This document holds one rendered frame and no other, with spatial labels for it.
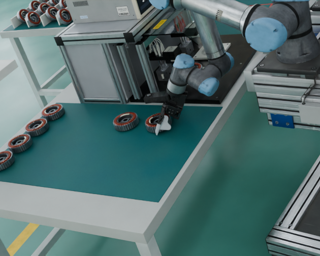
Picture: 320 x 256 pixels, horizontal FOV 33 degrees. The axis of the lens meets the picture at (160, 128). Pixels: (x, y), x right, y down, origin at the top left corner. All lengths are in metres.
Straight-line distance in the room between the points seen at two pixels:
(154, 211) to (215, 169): 1.40
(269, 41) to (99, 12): 1.04
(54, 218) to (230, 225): 1.11
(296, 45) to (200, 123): 0.57
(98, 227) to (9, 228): 1.58
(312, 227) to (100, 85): 1.16
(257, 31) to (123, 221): 0.77
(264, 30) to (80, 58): 1.11
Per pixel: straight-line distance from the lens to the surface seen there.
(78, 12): 2.65
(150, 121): 2.31
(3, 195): 2.31
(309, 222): 2.49
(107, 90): 2.62
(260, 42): 1.78
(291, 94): 2.01
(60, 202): 2.11
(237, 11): 1.82
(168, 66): 2.64
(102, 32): 2.45
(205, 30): 2.11
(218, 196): 3.05
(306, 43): 1.91
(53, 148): 2.46
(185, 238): 2.86
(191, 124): 2.27
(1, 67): 2.22
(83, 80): 2.67
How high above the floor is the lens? 1.92
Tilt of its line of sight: 31 degrees down
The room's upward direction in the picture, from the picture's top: 18 degrees counter-clockwise
